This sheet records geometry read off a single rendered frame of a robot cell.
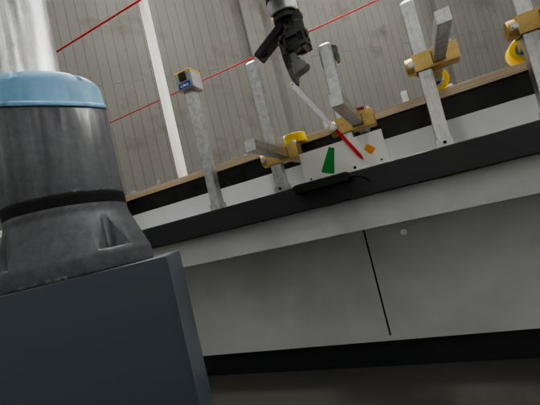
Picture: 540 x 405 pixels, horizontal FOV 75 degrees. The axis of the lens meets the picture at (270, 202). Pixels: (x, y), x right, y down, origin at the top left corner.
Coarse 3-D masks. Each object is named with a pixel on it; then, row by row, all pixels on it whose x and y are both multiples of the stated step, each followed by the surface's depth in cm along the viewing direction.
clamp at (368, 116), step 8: (360, 112) 105; (368, 112) 104; (336, 120) 108; (344, 120) 107; (368, 120) 104; (344, 128) 107; (352, 128) 106; (360, 128) 106; (368, 128) 108; (336, 136) 110
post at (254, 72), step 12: (252, 60) 119; (252, 72) 119; (252, 84) 119; (264, 96) 119; (264, 108) 118; (264, 120) 118; (264, 132) 118; (276, 144) 118; (276, 168) 117; (276, 180) 117
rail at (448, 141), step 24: (456, 144) 94; (480, 144) 92; (504, 144) 90; (528, 144) 88; (384, 168) 101; (408, 168) 99; (432, 168) 97; (456, 168) 94; (288, 192) 113; (312, 192) 110; (336, 192) 107; (360, 192) 104; (192, 216) 128; (216, 216) 124; (240, 216) 121; (264, 216) 117; (168, 240) 133
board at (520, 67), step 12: (492, 72) 109; (504, 72) 108; (516, 72) 107; (456, 84) 113; (468, 84) 112; (480, 84) 111; (420, 96) 118; (444, 96) 115; (384, 108) 122; (396, 108) 121; (408, 108) 119; (324, 132) 131; (252, 156) 143; (216, 168) 150; (228, 168) 148; (180, 180) 158; (192, 180) 156; (144, 192) 166; (156, 192) 165; (0, 240) 211
